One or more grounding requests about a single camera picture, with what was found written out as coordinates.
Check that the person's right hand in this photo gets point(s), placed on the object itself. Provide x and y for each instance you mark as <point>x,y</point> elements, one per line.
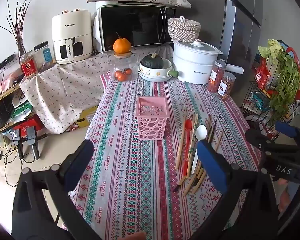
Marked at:
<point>283,195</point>

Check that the woven lidded basket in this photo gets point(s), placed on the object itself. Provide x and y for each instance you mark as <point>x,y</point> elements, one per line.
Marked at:
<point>183,30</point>

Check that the red label jar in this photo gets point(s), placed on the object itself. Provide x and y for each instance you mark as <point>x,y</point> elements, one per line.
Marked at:
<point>28,66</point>

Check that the green bag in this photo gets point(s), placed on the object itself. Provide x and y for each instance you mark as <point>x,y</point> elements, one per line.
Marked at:
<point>22,110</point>

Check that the dried branches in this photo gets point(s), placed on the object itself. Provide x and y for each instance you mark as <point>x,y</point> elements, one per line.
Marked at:
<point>16,20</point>

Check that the patterned woven tablecloth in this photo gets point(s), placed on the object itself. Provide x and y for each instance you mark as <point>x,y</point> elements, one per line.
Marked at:
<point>130,180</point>

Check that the red snack packets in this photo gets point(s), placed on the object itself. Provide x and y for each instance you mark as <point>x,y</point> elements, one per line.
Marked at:
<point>261,75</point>

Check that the small-print floral cloth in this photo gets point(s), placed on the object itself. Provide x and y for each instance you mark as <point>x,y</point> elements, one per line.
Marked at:
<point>65,92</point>

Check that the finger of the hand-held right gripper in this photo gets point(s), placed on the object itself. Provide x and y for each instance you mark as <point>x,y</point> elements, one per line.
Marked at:
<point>258,140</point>
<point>285,128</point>

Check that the napa cabbage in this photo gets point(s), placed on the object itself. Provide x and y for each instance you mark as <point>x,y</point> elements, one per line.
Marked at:
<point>270,47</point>

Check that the red box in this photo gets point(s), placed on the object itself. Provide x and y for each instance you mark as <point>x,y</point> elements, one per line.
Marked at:
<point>27,126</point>

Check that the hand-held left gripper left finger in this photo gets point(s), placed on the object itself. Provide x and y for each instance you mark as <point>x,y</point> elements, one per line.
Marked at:
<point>81,153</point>

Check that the small tangerine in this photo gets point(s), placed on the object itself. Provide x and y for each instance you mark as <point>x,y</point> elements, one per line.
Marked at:
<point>119,75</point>
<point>127,71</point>

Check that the dark green pumpkin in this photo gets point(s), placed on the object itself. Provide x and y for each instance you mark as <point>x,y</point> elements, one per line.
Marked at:
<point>151,62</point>

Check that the red plastic spoon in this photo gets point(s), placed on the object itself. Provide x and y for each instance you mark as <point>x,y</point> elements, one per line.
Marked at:
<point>188,126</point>

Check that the clear jar with black lid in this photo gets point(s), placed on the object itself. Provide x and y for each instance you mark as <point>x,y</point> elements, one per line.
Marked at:
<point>43,53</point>

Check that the green leafy vegetable bunch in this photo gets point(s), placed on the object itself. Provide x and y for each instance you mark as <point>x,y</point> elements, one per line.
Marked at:
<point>286,80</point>

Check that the black microwave oven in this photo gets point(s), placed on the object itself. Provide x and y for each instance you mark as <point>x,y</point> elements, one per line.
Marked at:
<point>135,25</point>

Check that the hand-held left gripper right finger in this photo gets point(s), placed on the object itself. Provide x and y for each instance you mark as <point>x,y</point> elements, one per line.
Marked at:
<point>212,165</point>

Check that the white bowl on plates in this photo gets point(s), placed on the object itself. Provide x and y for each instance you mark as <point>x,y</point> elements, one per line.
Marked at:
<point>152,75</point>

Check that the teal packet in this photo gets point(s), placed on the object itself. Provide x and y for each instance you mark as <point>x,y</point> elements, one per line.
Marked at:
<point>260,100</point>

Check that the black power strip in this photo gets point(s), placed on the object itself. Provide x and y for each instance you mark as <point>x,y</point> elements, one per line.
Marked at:
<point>2,63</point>

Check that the pink perforated plastic basket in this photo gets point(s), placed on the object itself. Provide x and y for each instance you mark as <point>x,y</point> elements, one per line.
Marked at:
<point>151,130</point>

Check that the plastic jar of red snacks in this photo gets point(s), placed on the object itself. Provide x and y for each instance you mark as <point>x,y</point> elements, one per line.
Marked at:
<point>215,78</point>

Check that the white electric cooking pot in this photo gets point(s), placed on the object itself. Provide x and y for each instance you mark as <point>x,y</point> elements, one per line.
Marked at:
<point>192,65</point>

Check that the plastic jar of dried slices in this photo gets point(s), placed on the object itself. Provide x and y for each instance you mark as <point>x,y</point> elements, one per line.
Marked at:
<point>226,87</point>

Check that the glass vase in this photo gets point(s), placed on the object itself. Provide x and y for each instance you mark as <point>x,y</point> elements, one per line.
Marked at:
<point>21,51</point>

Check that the wooden shelf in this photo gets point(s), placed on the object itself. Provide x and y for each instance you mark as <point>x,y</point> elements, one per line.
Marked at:
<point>0,97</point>

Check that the pile of wooden chopsticks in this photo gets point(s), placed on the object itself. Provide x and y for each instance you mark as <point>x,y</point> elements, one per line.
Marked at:
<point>195,185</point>

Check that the large orange tangerine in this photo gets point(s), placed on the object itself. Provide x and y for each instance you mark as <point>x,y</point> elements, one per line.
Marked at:
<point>122,45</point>

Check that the grey refrigerator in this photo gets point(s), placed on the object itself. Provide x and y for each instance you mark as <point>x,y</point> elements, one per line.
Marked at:
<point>240,30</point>

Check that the glass jar with wooden lid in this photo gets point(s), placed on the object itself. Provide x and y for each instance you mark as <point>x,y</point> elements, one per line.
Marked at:
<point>123,60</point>

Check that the yellow cardboard box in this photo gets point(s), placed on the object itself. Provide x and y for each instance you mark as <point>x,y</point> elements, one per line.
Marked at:
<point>87,117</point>

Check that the paper-wrapped chopstick pair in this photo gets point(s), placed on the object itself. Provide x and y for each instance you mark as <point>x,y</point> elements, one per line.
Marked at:
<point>193,133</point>

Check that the white plastic spoon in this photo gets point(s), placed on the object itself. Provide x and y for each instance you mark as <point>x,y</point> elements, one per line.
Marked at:
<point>201,131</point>

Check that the spare grey gripper tool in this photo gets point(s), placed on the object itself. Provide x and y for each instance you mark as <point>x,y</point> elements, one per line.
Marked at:
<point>33,142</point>

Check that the white air fryer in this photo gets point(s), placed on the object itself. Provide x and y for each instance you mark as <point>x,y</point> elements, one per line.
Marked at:
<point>70,27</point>

